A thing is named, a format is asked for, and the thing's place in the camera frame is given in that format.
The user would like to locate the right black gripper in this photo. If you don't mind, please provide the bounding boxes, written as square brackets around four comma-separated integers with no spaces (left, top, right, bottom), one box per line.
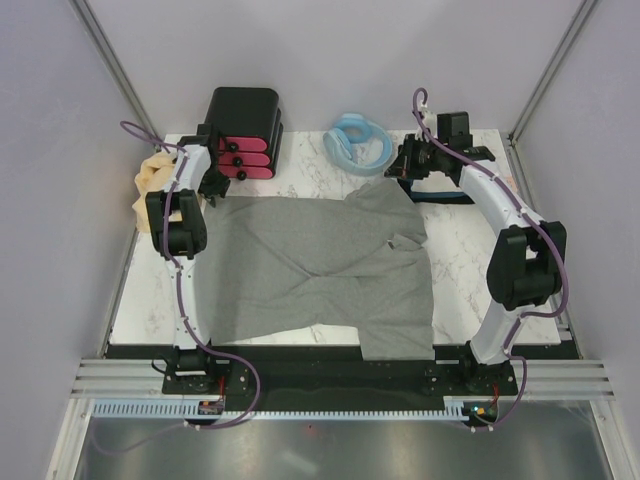
[385,134,447,181]

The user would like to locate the yellow t shirt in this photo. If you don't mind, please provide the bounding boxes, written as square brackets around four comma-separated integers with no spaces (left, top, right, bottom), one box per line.
[132,152,174,233]

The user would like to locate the light blue headphones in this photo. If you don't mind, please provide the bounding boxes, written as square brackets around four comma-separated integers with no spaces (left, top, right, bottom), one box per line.
[322,113,393,177]

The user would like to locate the black pink drawer box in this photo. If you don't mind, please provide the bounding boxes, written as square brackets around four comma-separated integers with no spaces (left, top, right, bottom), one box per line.
[205,87,284,181]

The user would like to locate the grey t shirt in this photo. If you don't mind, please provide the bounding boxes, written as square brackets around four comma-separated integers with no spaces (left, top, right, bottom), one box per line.
[187,179,435,360]

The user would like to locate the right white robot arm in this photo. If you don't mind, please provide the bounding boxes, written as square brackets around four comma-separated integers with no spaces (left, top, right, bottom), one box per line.
[385,112,568,394]

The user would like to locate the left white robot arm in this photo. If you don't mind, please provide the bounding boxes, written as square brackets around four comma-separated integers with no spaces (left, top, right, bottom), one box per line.
[145,123,230,395]

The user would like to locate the white blue folded t shirt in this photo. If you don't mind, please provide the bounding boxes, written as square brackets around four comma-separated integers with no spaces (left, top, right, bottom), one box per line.
[394,130,501,206]

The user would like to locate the pink cube power strip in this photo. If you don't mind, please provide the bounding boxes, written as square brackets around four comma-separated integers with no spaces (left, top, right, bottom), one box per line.
[503,176,518,192]

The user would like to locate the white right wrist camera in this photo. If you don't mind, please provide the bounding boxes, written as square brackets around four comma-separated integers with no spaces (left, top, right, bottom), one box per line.
[416,102,438,142]

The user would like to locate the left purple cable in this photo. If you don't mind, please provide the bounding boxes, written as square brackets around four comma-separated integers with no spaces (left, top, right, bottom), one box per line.
[92,119,264,455]

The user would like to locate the purple cable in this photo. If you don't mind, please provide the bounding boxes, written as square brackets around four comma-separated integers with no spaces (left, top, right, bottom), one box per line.
[410,88,571,434]
[92,119,264,455]

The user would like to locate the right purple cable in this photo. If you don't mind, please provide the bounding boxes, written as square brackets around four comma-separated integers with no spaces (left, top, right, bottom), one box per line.
[410,88,571,434]

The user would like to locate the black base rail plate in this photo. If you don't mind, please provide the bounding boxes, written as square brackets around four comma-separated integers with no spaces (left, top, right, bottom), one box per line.
[106,345,518,411]

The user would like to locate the light blue cable duct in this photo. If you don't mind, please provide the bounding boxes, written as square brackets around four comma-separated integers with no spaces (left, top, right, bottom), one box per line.
[91,399,469,421]

